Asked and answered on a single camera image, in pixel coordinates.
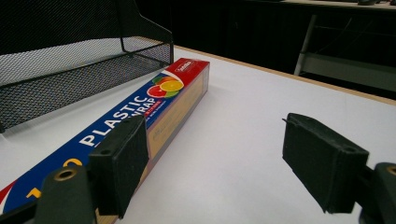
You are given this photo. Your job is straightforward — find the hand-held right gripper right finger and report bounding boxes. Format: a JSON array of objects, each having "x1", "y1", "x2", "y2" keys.
[{"x1": 282, "y1": 112, "x2": 396, "y2": 224}]

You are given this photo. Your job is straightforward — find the black mesh desk organizer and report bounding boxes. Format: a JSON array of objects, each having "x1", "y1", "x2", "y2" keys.
[{"x1": 0, "y1": 0, "x2": 175, "y2": 134}]

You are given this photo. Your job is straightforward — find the grey metal stand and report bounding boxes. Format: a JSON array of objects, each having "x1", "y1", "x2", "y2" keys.
[{"x1": 293, "y1": 13, "x2": 396, "y2": 93}]

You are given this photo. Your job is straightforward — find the blue plastic wrap box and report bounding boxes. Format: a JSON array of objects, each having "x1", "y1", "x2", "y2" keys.
[{"x1": 0, "y1": 57, "x2": 210, "y2": 224}]

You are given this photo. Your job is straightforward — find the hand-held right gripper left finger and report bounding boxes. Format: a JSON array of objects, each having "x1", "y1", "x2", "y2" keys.
[{"x1": 34, "y1": 115, "x2": 150, "y2": 224}]

